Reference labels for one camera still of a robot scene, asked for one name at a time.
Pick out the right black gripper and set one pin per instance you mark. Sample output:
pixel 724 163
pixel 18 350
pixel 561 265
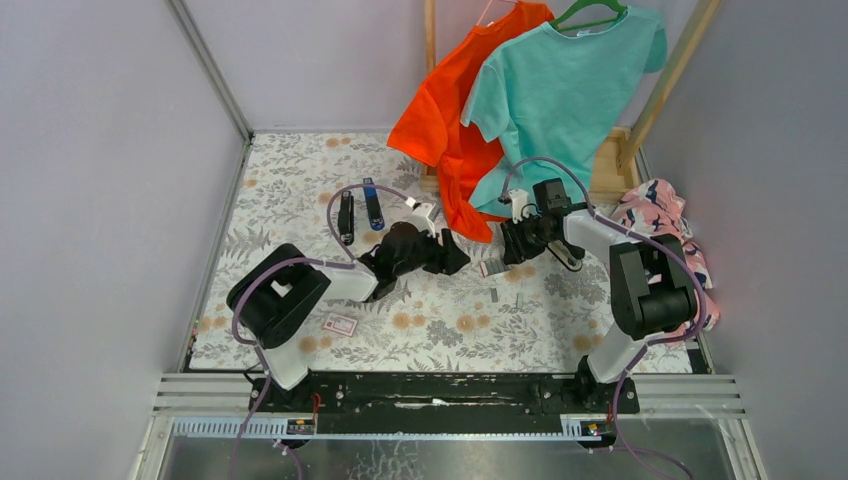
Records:
pixel 514 250

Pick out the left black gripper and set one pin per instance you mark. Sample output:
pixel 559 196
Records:
pixel 445 259

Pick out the blue stapler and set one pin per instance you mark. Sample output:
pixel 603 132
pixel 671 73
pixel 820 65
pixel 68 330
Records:
pixel 373 207

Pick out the small black stapler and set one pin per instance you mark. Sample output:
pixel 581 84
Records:
pixel 345 221

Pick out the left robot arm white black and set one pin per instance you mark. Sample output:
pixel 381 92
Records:
pixel 278 295

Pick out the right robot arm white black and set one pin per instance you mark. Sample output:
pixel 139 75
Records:
pixel 651 291

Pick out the wooden clothes rack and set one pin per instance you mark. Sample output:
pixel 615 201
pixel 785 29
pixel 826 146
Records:
pixel 622 144

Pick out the orange t-shirt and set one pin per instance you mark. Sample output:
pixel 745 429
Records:
pixel 429 130

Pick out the pink patterned cloth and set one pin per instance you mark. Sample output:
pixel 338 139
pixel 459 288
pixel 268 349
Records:
pixel 654 208

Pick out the floral table mat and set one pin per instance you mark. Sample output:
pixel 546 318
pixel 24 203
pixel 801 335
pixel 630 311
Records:
pixel 428 322

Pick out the red staple box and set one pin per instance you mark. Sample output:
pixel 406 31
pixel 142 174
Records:
pixel 340 324

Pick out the teal t-shirt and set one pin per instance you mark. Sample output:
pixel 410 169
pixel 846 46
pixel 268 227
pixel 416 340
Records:
pixel 551 98

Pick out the pink clothes hanger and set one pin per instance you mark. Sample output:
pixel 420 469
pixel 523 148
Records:
pixel 493 11

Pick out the green clothes hanger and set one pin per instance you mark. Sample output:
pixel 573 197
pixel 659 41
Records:
pixel 588 14

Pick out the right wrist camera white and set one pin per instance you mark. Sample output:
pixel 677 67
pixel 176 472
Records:
pixel 518 200

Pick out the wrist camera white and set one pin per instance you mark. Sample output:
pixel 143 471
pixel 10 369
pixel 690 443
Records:
pixel 518 200
pixel 422 215

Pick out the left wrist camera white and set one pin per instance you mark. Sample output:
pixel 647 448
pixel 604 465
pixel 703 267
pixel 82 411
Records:
pixel 422 215

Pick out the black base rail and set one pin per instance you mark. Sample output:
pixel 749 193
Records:
pixel 443 403

